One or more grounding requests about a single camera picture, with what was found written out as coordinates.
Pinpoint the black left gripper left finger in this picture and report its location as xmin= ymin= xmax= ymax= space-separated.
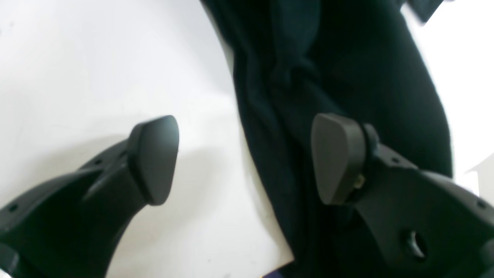
xmin=0 ymin=115 xmax=179 ymax=278

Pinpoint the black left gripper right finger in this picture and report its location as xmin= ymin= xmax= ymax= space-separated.
xmin=311 ymin=113 xmax=494 ymax=278

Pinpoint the black T-shirt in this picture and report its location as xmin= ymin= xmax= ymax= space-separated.
xmin=201 ymin=0 xmax=453 ymax=278

